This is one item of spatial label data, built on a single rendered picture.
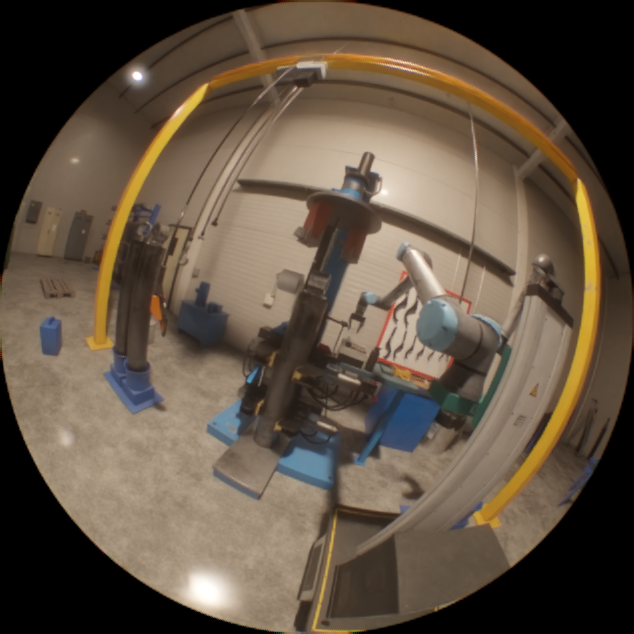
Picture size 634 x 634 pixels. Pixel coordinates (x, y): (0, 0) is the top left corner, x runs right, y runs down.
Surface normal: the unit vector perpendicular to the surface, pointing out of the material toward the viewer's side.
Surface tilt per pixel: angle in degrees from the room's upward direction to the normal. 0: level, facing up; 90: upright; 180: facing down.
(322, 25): 173
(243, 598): 0
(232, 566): 0
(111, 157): 90
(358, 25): 173
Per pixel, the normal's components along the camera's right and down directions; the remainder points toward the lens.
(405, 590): 0.33, -0.94
